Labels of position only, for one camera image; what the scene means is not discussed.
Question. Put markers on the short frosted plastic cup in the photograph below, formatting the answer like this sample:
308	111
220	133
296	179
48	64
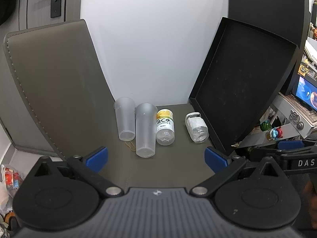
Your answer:
124	119

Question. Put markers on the white cap clear bottle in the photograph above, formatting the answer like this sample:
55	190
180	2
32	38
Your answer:
197	128

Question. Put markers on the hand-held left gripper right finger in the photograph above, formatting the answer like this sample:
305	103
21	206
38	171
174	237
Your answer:
215	159

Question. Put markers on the grey leather mat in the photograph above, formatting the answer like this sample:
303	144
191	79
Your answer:
57	86

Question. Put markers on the tall frosted plastic cup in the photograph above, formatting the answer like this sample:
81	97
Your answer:
145	131

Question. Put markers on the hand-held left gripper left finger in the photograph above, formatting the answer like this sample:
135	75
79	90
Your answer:
97	157

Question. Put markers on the blue crab figurine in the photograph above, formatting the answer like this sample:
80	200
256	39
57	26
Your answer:
274	133

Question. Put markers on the black tray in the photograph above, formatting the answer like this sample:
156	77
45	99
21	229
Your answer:
244	86

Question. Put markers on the black curved panel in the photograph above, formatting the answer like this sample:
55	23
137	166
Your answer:
267	2

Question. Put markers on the shoe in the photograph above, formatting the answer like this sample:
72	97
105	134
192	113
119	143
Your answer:
8	222

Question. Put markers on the white shelf unit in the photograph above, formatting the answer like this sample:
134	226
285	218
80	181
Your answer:
292	119

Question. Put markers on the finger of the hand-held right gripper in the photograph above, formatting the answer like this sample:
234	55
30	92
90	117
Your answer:
289	144

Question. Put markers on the watermelon toy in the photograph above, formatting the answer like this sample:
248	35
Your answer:
265	125

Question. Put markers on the tan rubber band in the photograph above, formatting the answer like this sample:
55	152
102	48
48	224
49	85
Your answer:
130	146

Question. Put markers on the yellow cap clear bottle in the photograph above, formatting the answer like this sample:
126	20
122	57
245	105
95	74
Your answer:
165	127

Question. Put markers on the monitor screen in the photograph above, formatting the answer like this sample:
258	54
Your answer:
307	91

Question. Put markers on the plastic bag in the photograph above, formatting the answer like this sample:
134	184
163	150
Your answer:
8	186

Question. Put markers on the grey door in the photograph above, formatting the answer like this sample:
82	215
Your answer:
39	7

